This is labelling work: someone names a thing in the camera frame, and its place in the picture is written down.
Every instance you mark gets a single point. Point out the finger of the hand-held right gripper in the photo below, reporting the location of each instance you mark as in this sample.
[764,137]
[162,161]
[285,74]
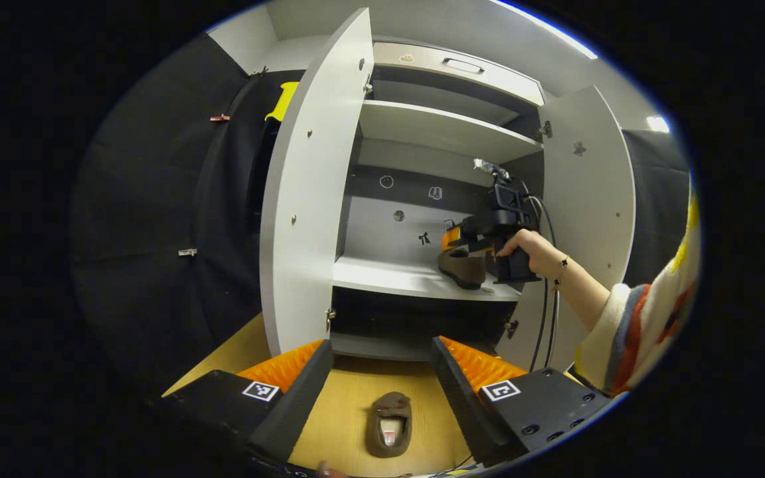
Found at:
[450,238]

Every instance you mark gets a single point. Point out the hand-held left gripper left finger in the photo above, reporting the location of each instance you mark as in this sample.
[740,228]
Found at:
[296,405]

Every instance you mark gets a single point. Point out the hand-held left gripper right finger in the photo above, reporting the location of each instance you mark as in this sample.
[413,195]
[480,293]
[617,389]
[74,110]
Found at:
[459,405]

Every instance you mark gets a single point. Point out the brown fuzzy shoe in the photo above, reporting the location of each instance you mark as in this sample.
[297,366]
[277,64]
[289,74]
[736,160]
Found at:
[462,269]
[389,425]

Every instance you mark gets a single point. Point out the white shoe cabinet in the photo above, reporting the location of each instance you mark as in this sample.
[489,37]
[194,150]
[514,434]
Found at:
[382,232]

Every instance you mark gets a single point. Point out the white cabinet door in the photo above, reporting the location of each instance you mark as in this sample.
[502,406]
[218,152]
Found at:
[588,219]
[309,219]

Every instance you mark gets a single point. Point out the white cabinet shelf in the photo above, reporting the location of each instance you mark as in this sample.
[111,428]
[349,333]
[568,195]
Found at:
[396,275]
[435,129]

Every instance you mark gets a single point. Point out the white cabinet drawer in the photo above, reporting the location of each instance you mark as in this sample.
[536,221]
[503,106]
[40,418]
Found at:
[422,63]

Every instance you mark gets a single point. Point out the black backdrop cloth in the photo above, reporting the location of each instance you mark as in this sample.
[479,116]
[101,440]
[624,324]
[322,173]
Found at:
[150,219]
[655,199]

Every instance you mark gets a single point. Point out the small ceiling light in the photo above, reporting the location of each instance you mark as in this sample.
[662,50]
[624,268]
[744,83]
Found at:
[657,124]

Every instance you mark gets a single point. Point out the long ceiling light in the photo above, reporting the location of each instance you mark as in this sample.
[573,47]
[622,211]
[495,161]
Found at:
[548,26]

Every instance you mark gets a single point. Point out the black clip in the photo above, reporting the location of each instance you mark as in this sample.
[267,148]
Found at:
[261,70]

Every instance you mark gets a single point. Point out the red clip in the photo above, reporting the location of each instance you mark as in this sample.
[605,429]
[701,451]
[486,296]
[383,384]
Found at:
[220,118]

